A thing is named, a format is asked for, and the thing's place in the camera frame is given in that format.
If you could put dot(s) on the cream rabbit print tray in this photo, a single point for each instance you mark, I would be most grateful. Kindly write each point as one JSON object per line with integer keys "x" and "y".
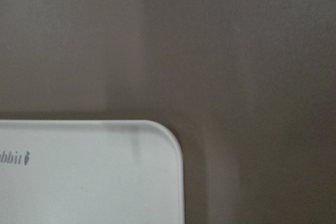
{"x": 90, "y": 171}

